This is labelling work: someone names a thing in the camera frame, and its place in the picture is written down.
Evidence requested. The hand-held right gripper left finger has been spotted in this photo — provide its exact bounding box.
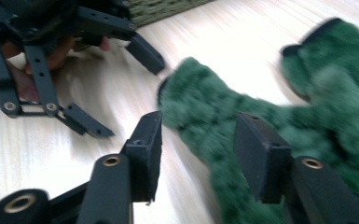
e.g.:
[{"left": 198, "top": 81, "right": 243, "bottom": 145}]
[{"left": 119, "top": 110, "right": 163, "bottom": 203}]

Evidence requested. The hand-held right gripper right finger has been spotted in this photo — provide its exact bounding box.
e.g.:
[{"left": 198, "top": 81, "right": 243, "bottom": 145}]
[{"left": 234, "top": 112, "right": 293, "bottom": 204}]

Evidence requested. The green woven basket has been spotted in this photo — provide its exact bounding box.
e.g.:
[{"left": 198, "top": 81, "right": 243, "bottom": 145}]
[{"left": 129, "top": 0, "right": 215, "bottom": 28}]

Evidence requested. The green fuzzy sock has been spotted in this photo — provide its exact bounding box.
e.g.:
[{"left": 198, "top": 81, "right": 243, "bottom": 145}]
[
  {"left": 157, "top": 56, "right": 359, "bottom": 224},
  {"left": 280, "top": 17, "right": 359, "bottom": 132}
]

